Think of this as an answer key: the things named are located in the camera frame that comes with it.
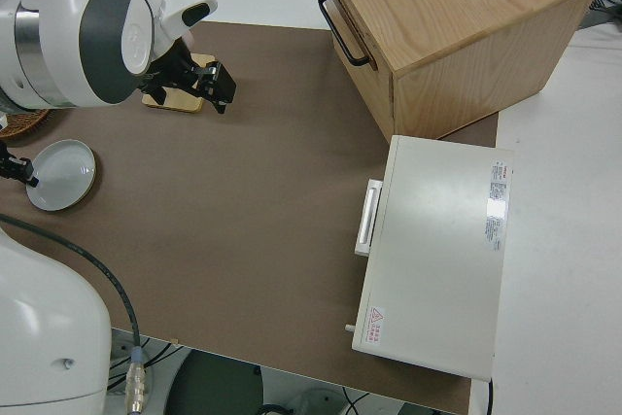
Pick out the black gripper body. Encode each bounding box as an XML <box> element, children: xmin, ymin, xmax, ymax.
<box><xmin>190</xmin><ymin>60</ymin><xmax>221</xmax><ymax>95</ymax></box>
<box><xmin>0</xmin><ymin>141</ymin><xmax>23</xmax><ymax>179</ymax></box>

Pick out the gray round plate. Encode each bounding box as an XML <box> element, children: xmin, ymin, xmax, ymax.
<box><xmin>24</xmin><ymin>138</ymin><xmax>97</xmax><ymax>213</ymax></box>

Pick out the wooden mug tree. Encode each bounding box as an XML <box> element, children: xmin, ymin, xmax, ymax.
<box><xmin>141</xmin><ymin>52</ymin><xmax>216</xmax><ymax>116</ymax></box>

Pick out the round wicker basket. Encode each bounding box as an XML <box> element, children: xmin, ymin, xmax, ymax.
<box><xmin>0</xmin><ymin>107</ymin><xmax>52</xmax><ymax>140</ymax></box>

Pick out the wooden cabinet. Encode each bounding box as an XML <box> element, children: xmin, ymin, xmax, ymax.
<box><xmin>314</xmin><ymin>0</ymin><xmax>605</xmax><ymax>145</ymax></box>

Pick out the white toaster oven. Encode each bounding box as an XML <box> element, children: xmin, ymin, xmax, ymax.
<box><xmin>343</xmin><ymin>134</ymin><xmax>516</xmax><ymax>383</ymax></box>

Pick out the black cabinet handle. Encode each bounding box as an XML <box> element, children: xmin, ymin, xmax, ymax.
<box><xmin>317</xmin><ymin>0</ymin><xmax>372</xmax><ymax>68</ymax></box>

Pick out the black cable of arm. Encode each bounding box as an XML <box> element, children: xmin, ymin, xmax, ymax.
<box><xmin>0</xmin><ymin>213</ymin><xmax>148</xmax><ymax>415</ymax></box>

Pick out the black round pedestal base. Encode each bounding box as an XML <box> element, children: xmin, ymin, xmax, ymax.
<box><xmin>163</xmin><ymin>350</ymin><xmax>264</xmax><ymax>415</ymax></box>

